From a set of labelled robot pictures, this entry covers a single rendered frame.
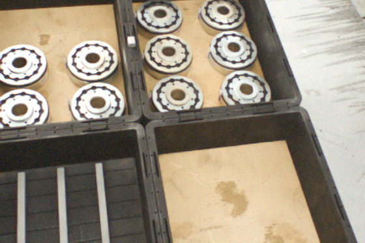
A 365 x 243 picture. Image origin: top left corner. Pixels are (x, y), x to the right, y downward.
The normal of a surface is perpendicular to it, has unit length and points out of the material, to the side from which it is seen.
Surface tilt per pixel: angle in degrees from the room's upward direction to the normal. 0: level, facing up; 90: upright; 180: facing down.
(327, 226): 90
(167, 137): 90
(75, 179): 0
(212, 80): 0
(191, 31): 0
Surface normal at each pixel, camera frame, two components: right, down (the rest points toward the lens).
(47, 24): 0.11, -0.58
